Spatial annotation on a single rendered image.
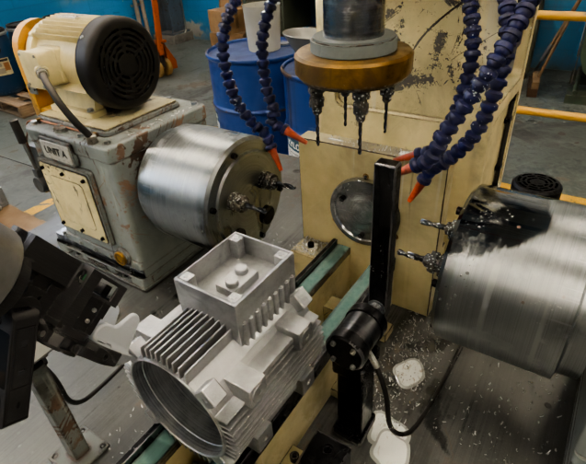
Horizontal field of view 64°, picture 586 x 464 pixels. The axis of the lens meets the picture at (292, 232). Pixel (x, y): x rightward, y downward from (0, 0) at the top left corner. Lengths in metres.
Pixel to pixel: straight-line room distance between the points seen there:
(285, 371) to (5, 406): 0.30
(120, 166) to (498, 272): 0.71
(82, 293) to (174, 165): 0.48
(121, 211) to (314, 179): 0.41
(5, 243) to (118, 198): 0.62
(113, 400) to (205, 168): 0.45
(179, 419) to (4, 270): 0.36
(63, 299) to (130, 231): 0.59
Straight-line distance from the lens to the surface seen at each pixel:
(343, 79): 0.69
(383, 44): 0.72
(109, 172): 1.02
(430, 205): 0.88
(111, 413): 0.94
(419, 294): 1.00
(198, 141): 0.93
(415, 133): 0.97
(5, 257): 0.43
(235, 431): 0.58
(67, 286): 0.50
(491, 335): 0.70
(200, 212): 0.87
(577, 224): 0.70
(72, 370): 1.05
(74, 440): 0.87
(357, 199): 0.93
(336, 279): 0.99
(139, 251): 1.10
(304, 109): 2.35
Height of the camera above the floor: 1.51
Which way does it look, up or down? 34 degrees down
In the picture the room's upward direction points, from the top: 4 degrees counter-clockwise
